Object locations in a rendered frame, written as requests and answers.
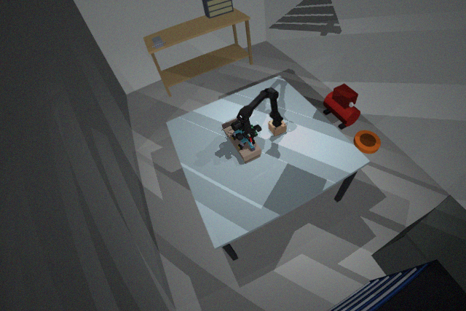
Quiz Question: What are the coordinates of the tan wooden ramp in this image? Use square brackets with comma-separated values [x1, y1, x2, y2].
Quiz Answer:
[222, 118, 262, 164]

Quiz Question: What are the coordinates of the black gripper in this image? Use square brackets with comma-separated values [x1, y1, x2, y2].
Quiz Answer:
[235, 124, 262, 141]

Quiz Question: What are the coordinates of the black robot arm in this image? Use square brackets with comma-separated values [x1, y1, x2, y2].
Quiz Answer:
[231, 87, 283, 132]

